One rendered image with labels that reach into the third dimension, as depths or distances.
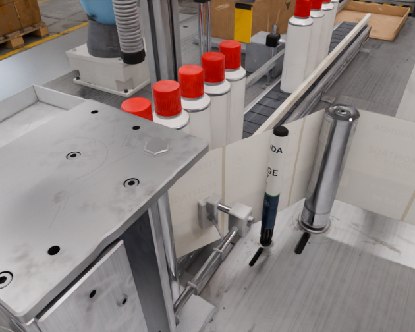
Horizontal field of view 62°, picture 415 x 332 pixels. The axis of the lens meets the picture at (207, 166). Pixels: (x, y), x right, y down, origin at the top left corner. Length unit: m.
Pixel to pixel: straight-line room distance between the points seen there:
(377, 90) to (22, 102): 0.92
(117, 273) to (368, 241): 0.41
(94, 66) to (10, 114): 0.24
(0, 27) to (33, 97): 3.12
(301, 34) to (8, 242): 0.70
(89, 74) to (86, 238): 0.88
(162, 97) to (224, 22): 0.86
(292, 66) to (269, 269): 0.49
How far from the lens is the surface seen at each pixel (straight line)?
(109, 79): 0.98
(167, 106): 0.42
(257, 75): 0.74
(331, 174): 0.45
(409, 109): 0.61
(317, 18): 0.86
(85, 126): 0.25
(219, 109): 0.51
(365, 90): 1.04
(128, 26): 0.49
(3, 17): 4.13
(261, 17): 1.18
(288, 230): 0.52
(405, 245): 0.56
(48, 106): 0.99
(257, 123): 0.73
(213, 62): 0.49
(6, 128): 0.94
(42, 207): 0.20
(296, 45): 0.80
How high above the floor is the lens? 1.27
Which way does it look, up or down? 39 degrees down
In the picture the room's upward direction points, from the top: 1 degrees counter-clockwise
